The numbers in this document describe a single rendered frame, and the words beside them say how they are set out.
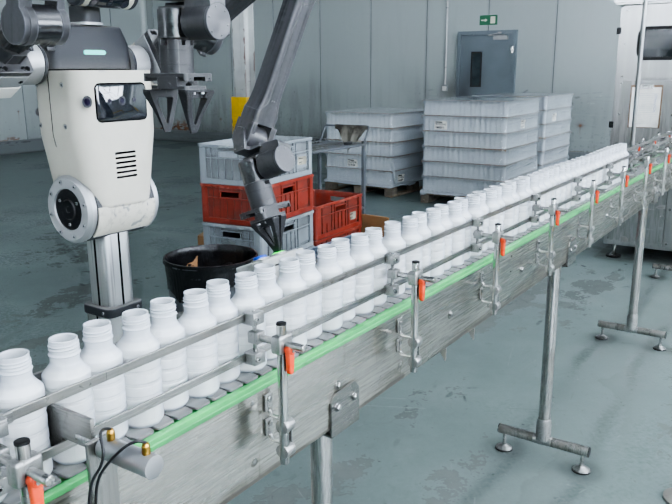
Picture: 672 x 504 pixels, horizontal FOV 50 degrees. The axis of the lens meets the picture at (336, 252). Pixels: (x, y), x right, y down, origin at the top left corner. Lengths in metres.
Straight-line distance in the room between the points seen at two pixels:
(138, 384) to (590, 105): 11.12
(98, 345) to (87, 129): 0.77
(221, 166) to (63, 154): 2.36
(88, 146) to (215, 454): 0.81
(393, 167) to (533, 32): 4.25
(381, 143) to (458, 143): 1.04
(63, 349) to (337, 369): 0.60
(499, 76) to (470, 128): 4.17
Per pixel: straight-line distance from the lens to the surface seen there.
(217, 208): 4.13
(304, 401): 1.34
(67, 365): 0.99
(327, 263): 1.39
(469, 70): 12.52
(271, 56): 1.59
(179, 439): 1.11
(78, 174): 1.74
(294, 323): 1.31
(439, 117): 8.35
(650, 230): 6.21
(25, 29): 1.53
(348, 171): 9.15
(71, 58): 1.78
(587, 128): 11.94
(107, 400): 1.04
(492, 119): 8.12
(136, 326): 1.05
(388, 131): 8.78
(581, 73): 11.95
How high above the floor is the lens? 1.49
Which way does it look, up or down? 14 degrees down
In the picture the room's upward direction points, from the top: straight up
